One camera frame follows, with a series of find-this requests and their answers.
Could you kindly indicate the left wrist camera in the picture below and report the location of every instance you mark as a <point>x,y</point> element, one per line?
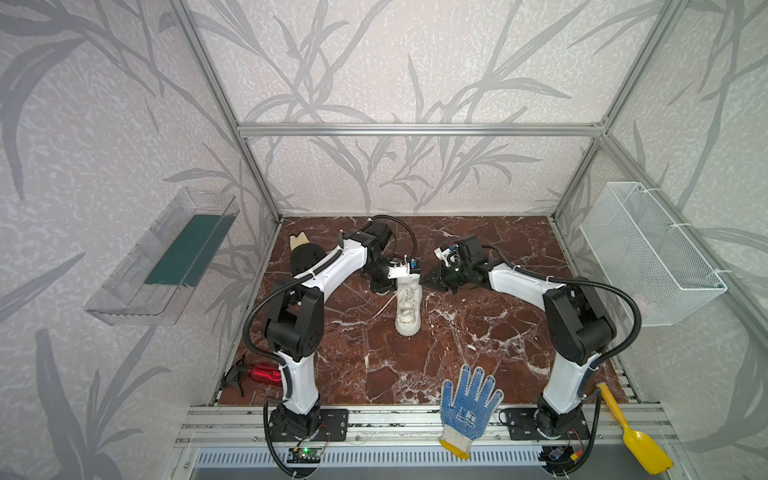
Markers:
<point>408,269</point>

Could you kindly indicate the clear plastic wall tray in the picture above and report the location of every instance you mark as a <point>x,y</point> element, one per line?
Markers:
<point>157,278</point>

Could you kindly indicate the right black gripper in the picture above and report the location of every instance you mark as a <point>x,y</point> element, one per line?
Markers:
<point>442,275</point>

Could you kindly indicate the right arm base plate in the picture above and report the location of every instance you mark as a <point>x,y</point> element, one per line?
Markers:
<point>531,423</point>

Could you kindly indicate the white wire mesh basket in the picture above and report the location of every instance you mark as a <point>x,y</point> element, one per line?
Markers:
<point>645,252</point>

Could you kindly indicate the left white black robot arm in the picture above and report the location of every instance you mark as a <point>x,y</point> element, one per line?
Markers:
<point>288,325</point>

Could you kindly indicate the yellow plastic scoop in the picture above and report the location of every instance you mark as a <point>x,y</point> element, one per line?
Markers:
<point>646,451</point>

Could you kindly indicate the left green circuit board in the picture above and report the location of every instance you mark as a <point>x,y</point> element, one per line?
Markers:
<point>304,455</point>

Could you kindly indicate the pink item in basket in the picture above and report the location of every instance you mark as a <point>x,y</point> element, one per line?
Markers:
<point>641,304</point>

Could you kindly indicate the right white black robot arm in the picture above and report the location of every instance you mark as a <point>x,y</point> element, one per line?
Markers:
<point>578,322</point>

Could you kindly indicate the blue dotted work glove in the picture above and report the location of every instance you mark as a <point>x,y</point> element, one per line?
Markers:
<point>466,409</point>

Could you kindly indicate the white knit sneaker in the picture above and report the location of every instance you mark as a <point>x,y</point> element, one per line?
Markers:
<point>409,297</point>

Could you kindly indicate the right circuit board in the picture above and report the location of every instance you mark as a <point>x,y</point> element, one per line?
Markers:
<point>557,455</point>

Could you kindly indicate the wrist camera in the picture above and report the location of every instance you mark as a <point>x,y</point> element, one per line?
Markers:
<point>448,255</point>
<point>408,269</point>

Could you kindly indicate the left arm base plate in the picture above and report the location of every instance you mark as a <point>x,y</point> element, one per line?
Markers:
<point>318,425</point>

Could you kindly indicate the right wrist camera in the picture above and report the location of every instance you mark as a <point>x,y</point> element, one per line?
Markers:
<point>448,255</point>

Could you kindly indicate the black work glove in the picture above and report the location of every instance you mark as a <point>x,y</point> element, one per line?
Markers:
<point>304,254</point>

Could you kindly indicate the red black spray bottle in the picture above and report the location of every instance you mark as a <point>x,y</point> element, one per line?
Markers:
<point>256,372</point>

